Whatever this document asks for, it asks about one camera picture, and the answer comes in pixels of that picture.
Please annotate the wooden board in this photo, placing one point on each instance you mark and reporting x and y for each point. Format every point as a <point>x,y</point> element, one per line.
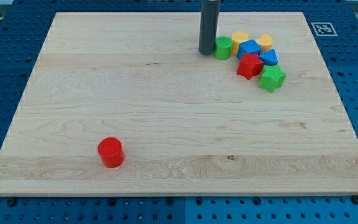
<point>189,124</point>

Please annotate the red cylinder block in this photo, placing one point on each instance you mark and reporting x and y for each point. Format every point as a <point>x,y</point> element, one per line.
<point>110,150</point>

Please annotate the green cylinder block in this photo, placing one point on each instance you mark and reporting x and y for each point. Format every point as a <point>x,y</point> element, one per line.
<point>223,46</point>

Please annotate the red star block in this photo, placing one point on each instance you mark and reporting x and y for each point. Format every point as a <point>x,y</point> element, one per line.
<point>250,65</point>

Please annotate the yellow hexagon block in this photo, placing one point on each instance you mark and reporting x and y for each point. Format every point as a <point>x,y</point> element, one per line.
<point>238,37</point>

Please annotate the blue cube block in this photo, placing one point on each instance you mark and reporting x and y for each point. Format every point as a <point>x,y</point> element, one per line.
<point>249,47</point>

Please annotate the green star block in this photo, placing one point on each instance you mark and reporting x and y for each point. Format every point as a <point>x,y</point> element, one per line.
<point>271,78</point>

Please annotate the blue triangle block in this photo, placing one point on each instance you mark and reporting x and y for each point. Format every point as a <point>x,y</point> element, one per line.
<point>269,57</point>

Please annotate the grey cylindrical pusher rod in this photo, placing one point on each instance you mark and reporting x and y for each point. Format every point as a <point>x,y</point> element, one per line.
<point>208,26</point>

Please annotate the yellow heart block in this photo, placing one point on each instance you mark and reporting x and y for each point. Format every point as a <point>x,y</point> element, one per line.
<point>265,41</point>

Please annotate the white fiducial marker tag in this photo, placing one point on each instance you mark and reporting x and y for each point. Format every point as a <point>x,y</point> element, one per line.
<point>324,29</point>

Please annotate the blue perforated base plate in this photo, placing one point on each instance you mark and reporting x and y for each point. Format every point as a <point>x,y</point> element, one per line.
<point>22,32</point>

